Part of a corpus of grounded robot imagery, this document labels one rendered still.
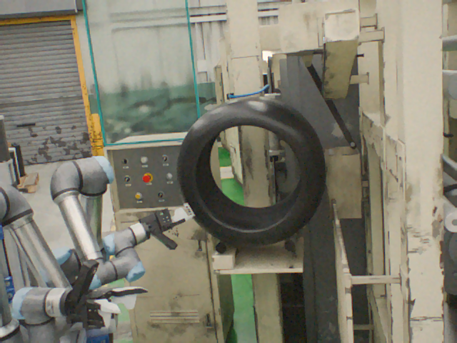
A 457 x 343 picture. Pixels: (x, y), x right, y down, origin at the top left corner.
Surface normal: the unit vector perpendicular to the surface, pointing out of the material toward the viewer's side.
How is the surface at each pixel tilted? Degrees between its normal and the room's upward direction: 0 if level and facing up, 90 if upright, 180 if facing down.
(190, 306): 90
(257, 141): 90
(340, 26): 72
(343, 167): 90
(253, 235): 101
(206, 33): 90
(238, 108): 43
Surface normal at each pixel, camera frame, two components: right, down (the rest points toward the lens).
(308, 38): -0.16, 0.22
